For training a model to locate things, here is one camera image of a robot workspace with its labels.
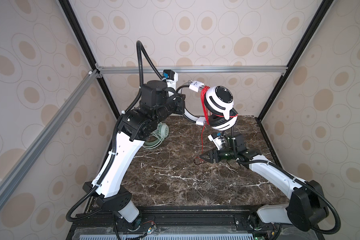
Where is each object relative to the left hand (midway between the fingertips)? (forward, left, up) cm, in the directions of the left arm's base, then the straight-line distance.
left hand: (188, 93), depth 55 cm
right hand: (-6, -9, -35) cm, 37 cm away
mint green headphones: (+20, +17, -45) cm, 52 cm away
